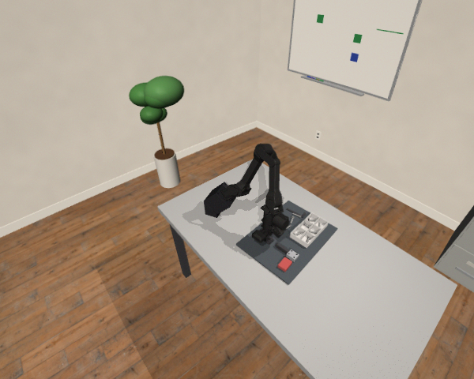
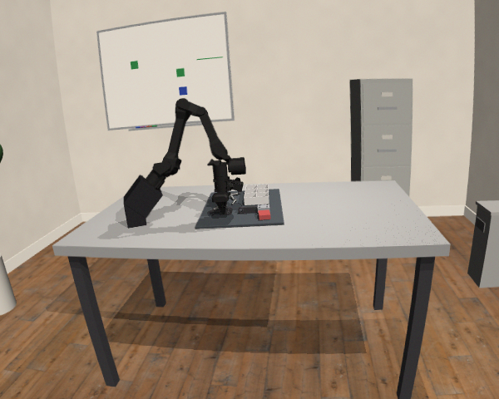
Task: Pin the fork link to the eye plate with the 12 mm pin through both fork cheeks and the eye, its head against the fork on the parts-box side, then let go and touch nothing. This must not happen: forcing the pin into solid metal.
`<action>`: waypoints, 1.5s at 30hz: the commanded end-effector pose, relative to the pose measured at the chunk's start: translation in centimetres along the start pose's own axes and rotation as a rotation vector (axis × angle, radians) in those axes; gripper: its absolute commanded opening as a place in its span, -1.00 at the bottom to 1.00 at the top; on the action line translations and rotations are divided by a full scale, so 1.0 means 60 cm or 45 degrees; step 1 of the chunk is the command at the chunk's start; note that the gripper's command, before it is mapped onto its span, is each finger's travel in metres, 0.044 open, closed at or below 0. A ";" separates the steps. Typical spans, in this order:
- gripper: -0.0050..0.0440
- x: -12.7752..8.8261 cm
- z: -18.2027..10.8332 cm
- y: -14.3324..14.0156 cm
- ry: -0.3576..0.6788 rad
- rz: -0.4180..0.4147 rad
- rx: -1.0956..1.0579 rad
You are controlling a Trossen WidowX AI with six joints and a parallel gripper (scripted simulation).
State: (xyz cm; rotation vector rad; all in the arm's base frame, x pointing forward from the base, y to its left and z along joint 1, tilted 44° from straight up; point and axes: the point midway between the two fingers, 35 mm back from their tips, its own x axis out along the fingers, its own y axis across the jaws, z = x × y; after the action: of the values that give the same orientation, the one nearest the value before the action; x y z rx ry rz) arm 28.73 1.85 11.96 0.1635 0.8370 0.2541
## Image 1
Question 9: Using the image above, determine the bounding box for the dark grey flat bar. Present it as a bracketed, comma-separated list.
[275, 243, 289, 254]

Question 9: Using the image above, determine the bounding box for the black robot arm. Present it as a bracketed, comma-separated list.
[221, 144, 289, 238]

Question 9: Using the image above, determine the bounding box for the red block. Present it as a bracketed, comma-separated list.
[278, 257, 292, 272]

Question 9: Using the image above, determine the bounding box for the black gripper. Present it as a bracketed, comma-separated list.
[252, 219, 273, 242]

